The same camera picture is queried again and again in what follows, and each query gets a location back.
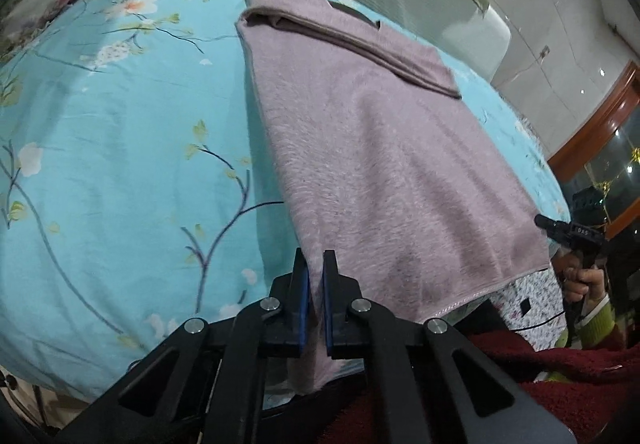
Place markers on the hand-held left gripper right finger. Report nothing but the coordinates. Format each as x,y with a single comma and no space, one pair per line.
328,311

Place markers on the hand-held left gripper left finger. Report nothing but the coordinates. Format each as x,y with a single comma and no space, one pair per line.
300,309

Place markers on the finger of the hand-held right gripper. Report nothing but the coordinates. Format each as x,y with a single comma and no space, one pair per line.
547,225

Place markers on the mauve pink towel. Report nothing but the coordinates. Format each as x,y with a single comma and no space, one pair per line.
375,149

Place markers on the person's right forearm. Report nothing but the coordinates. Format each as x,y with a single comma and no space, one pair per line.
600,324

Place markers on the person's right hand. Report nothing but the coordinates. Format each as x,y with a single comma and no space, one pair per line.
587,281

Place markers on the white dotted cloth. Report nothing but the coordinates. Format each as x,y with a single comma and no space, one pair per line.
535,294

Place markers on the wooden curved cabinet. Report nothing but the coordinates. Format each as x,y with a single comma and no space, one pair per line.
600,124

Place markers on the dark red fleece clothing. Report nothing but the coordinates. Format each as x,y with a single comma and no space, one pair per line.
575,384

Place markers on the white mattress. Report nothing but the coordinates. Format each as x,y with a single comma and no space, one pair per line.
492,44

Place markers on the blue floral bedsheet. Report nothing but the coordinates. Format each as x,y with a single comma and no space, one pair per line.
125,174

